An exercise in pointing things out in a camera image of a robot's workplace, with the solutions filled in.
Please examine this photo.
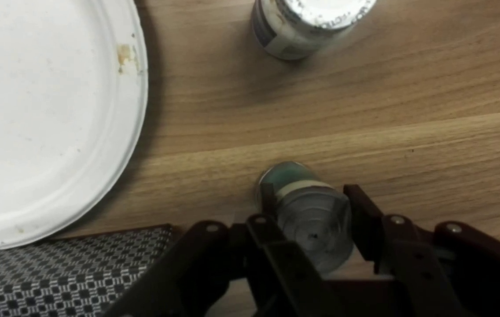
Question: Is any white pill bottle silver cap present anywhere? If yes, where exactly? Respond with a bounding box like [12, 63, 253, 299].
[250, 0, 378, 61]

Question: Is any small green label bottle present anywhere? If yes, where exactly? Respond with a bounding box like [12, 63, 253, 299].
[255, 159, 353, 274]

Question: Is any white paper plate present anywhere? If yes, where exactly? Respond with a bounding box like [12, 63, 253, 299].
[0, 0, 149, 249]

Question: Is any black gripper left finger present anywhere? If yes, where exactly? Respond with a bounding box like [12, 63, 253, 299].
[246, 214, 341, 317]

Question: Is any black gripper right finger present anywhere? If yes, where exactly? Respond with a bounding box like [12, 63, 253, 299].
[343, 184, 468, 317]

